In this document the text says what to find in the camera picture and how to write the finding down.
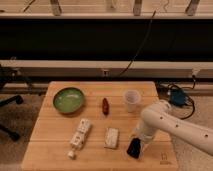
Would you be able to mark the green bowl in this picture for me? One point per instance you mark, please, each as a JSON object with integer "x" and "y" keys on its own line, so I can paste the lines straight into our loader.
{"x": 68, "y": 100}

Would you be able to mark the black office chair base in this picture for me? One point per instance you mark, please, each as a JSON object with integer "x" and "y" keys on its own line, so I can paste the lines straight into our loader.
{"x": 9, "y": 104}

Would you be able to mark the white power strip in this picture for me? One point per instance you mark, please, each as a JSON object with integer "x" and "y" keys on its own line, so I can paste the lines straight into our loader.
{"x": 78, "y": 139}

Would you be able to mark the blue box on floor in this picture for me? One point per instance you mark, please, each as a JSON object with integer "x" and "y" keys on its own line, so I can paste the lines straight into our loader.
{"x": 177, "y": 98}

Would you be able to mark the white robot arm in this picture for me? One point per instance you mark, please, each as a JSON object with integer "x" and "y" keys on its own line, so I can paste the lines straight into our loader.
{"x": 156, "y": 116}

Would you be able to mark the wooden table board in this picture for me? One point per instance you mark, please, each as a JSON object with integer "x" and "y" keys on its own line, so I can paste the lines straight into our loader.
{"x": 49, "y": 144}

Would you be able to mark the dark red small object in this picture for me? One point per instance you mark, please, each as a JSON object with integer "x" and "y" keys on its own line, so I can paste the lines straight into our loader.
{"x": 105, "y": 106}

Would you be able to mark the black rectangular eraser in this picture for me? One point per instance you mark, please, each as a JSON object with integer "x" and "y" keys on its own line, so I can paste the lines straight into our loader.
{"x": 134, "y": 148}

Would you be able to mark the white rectangular packet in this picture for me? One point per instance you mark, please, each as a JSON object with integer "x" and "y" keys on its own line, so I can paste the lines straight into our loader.
{"x": 111, "y": 138}

